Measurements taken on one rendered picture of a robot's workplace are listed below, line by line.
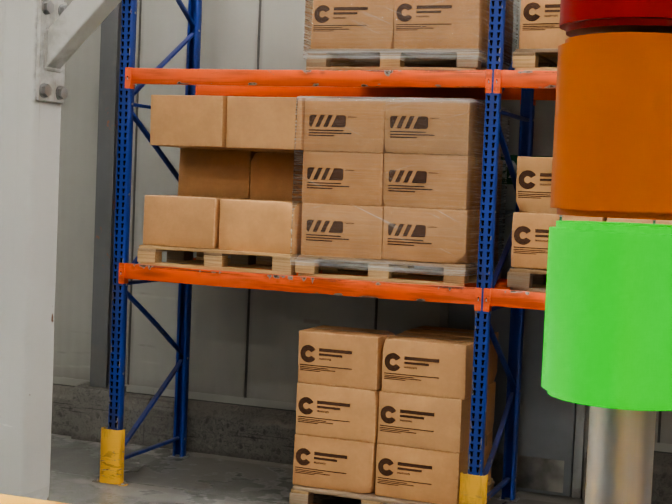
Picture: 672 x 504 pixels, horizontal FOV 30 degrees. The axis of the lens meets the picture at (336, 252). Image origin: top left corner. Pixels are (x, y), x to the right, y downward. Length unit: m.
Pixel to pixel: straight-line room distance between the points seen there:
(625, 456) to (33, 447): 2.63
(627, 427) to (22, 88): 2.57
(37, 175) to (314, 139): 5.73
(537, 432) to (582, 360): 9.16
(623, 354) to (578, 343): 0.01
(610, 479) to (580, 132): 0.10
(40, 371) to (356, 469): 5.84
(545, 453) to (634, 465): 9.16
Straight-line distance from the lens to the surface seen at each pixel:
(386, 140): 8.34
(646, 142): 0.37
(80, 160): 10.99
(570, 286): 0.37
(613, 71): 0.37
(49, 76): 2.92
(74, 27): 2.87
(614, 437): 0.39
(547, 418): 9.50
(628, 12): 0.37
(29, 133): 2.88
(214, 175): 9.40
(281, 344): 10.16
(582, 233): 0.37
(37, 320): 2.93
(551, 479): 9.58
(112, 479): 9.35
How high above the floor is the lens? 2.22
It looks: 3 degrees down
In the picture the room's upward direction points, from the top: 2 degrees clockwise
